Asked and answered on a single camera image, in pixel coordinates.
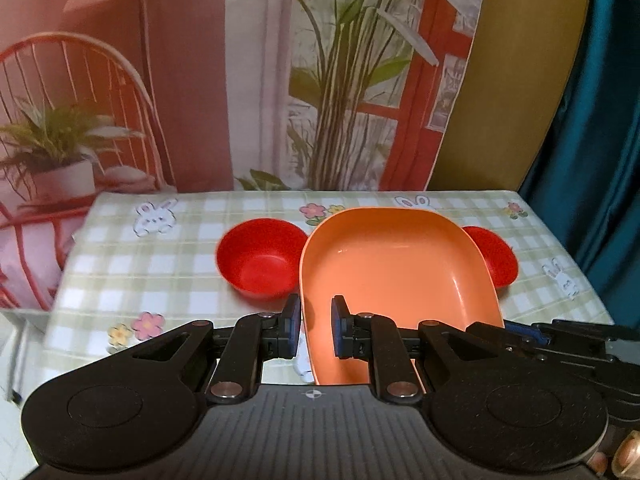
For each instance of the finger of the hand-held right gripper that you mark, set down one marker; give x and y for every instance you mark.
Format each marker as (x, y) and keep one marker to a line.
(522, 332)
(580, 331)

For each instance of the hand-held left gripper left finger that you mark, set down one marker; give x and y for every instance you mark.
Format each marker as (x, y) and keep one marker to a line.
(291, 327)

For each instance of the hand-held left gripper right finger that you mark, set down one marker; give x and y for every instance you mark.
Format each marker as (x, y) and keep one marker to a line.
(339, 330)

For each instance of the orange plate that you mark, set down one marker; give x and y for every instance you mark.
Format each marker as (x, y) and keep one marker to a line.
(400, 270)

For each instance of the person's right hand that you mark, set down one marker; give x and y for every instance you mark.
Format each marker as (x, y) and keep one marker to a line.
(627, 455)

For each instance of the red bowl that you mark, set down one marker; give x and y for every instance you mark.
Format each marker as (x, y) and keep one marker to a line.
(255, 265)
(495, 260)

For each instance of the checkered tablecloth with bunnies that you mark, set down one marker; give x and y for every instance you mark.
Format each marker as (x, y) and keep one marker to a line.
(150, 270)

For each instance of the teal curtain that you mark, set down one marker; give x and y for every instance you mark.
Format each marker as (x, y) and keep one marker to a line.
(600, 160)

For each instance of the printed backdrop cloth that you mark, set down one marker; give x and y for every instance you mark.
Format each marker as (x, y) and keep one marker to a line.
(200, 110)

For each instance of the olive yellow panel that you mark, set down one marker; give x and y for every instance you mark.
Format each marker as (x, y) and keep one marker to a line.
(515, 85)

